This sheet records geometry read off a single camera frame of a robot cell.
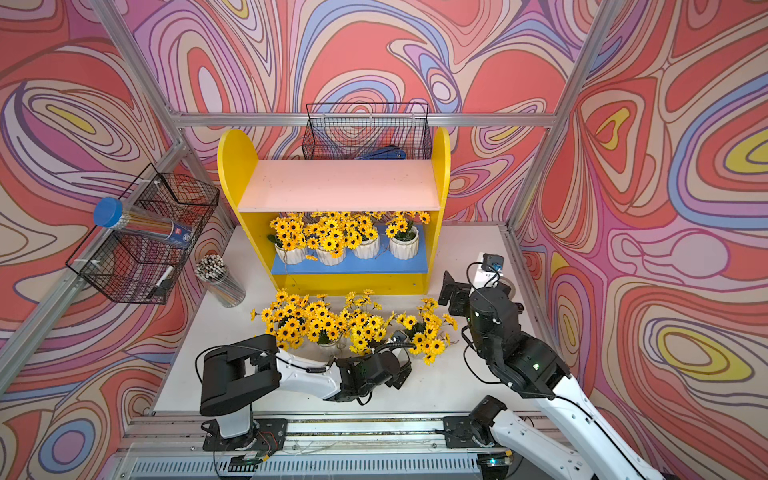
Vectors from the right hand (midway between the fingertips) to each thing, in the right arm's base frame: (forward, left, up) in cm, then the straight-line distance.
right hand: (465, 284), depth 66 cm
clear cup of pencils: (+15, +67, -11) cm, 70 cm away
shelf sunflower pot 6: (+20, +23, -5) cm, 31 cm away
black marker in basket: (+5, +73, -4) cm, 74 cm away
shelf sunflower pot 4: (+19, +44, -3) cm, 48 cm away
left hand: (-5, +13, -29) cm, 33 cm away
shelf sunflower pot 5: (+19, +32, -1) cm, 37 cm away
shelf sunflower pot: (-4, +7, -16) cm, 18 cm away
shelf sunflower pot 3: (+1, +44, -14) cm, 46 cm away
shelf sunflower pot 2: (-2, +34, -14) cm, 37 cm away
